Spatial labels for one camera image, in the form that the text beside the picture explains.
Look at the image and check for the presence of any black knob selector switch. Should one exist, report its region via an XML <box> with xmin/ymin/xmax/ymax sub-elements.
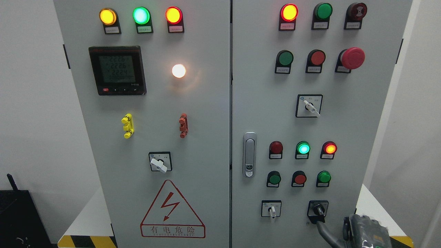
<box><xmin>307</xmin><ymin>200</ymin><xmax>329</xmax><ymax>224</ymax></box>

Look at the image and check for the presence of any red terminal connector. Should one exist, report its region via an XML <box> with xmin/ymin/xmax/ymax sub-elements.
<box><xmin>178</xmin><ymin>113</ymin><xmax>188</xmax><ymax>138</ymax></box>

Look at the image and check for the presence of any dark red lamp third row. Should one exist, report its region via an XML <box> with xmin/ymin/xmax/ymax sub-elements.
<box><xmin>269</xmin><ymin>140</ymin><xmax>283</xmax><ymax>159</ymax></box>

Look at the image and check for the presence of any white glowing indicator lamp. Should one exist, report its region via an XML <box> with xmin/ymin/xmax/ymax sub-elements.
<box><xmin>172</xmin><ymin>63</ymin><xmax>186</xmax><ymax>79</ymax></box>

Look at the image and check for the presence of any green push button fourth row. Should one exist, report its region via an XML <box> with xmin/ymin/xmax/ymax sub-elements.
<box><xmin>266</xmin><ymin>171</ymin><xmax>281</xmax><ymax>187</ymax></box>

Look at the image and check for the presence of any left grey cabinet door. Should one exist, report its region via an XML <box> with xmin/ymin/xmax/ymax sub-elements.
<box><xmin>54</xmin><ymin>0</ymin><xmax>230</xmax><ymax>248</ymax></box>

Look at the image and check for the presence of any grey cabinet door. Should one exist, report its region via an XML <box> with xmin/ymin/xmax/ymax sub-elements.
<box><xmin>231</xmin><ymin>0</ymin><xmax>412</xmax><ymax>248</ymax></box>
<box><xmin>54</xmin><ymin>0</ymin><xmax>230</xmax><ymax>248</ymax></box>

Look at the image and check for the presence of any green lit lamp third row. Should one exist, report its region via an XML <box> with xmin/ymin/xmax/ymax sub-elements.
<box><xmin>295</xmin><ymin>141</ymin><xmax>310</xmax><ymax>159</ymax></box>

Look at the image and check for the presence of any yellow terminal connector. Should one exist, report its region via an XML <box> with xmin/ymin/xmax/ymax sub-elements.
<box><xmin>121</xmin><ymin>113</ymin><xmax>134</xmax><ymax>139</ymax></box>

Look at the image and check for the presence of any green push button second row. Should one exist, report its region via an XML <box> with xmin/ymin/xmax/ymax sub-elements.
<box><xmin>274</xmin><ymin>49</ymin><xmax>294</xmax><ymax>74</ymax></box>

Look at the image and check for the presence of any red push button fourth row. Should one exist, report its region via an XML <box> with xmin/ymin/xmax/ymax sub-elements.
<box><xmin>291</xmin><ymin>170</ymin><xmax>307</xmax><ymax>187</ymax></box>

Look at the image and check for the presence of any right grey cabinet door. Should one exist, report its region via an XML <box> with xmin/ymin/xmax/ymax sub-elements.
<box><xmin>231</xmin><ymin>0</ymin><xmax>412</xmax><ymax>248</ymax></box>

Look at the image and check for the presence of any red high voltage warning sticker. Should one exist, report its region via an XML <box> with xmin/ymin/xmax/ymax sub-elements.
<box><xmin>140</xmin><ymin>179</ymin><xmax>205</xmax><ymax>238</ymax></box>

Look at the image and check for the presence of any red lamp third row right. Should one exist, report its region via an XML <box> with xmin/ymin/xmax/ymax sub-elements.
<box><xmin>320</xmin><ymin>141</ymin><xmax>337</xmax><ymax>159</ymax></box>

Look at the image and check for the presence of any black digital power meter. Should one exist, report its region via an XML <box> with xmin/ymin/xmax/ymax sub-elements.
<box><xmin>89</xmin><ymin>45</ymin><xmax>147</xmax><ymax>96</ymax></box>

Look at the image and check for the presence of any green illuminated button fourth row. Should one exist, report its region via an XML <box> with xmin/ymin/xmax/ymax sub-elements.
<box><xmin>316</xmin><ymin>170</ymin><xmax>332</xmax><ymax>187</ymax></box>

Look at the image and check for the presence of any red push button second row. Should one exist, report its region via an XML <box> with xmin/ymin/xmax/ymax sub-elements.
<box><xmin>305</xmin><ymin>49</ymin><xmax>326</xmax><ymax>73</ymax></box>

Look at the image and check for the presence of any red indicator lamp top left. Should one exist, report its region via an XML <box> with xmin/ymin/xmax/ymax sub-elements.
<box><xmin>165</xmin><ymin>6</ymin><xmax>184</xmax><ymax>33</ymax></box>

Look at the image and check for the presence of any red lit lamp right door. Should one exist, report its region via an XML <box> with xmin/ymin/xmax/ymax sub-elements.
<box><xmin>278</xmin><ymin>3</ymin><xmax>299</xmax><ymax>31</ymax></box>

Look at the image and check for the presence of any green indicator lamp top left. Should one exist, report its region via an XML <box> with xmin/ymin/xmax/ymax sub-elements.
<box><xmin>132</xmin><ymin>7</ymin><xmax>153</xmax><ymax>33</ymax></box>

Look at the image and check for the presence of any red emergency stop button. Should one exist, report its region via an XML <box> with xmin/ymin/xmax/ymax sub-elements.
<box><xmin>335</xmin><ymin>47</ymin><xmax>366</xmax><ymax>73</ymax></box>

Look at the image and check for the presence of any green push button top row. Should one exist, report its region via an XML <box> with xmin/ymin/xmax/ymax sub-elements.
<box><xmin>311</xmin><ymin>2</ymin><xmax>333</xmax><ymax>30</ymax></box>

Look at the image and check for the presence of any yellow indicator lamp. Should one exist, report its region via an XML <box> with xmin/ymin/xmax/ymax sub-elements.
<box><xmin>99</xmin><ymin>8</ymin><xmax>121</xmax><ymax>34</ymax></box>

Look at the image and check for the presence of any black case lower left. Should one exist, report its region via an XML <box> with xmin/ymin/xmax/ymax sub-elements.
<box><xmin>0</xmin><ymin>173</ymin><xmax>52</xmax><ymax>248</ymax></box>

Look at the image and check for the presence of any silver door lock handle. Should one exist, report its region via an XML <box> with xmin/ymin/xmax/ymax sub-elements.
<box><xmin>243</xmin><ymin>132</ymin><xmax>257</xmax><ymax>178</ymax></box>

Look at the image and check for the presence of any white selector switch left door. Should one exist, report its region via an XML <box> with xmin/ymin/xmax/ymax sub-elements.
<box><xmin>148</xmin><ymin>151</ymin><xmax>172</xmax><ymax>173</ymax></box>

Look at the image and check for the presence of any white selector switch upper right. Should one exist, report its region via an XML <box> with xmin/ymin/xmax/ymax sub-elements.
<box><xmin>296</xmin><ymin>94</ymin><xmax>323</xmax><ymax>118</ymax></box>

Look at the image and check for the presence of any white selector switch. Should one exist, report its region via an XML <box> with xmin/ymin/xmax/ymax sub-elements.
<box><xmin>260</xmin><ymin>200</ymin><xmax>282</xmax><ymax>219</ymax></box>
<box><xmin>296</xmin><ymin>94</ymin><xmax>323</xmax><ymax>118</ymax></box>

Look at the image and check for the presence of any white selector switch lower right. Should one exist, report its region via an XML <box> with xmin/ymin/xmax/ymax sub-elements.
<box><xmin>260</xmin><ymin>200</ymin><xmax>282</xmax><ymax>219</ymax></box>

